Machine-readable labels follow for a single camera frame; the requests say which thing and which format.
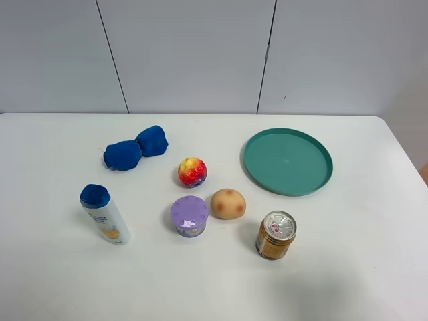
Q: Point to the teal round tray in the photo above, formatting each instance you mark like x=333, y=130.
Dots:
x=287, y=162

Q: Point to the blue cloth bundle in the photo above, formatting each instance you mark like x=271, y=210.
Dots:
x=126, y=155

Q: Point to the red yellow ball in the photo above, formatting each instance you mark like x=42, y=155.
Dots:
x=192, y=172

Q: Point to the purple lidded jar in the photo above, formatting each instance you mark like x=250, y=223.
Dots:
x=189, y=215

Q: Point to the gold drink can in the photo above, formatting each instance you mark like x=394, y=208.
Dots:
x=276, y=233

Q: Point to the tan potato toy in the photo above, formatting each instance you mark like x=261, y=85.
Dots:
x=228, y=204

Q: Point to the white bottle blue cap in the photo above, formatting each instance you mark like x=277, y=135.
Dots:
x=99, y=205

